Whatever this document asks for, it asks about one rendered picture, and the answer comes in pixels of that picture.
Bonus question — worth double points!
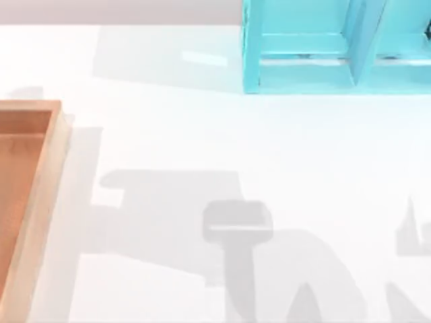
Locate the light blue rack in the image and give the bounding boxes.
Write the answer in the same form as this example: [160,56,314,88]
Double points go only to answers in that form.
[241,0,431,95]

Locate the shallow salmon-coloured box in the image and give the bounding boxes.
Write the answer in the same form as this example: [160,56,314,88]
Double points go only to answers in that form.
[0,100,72,323]

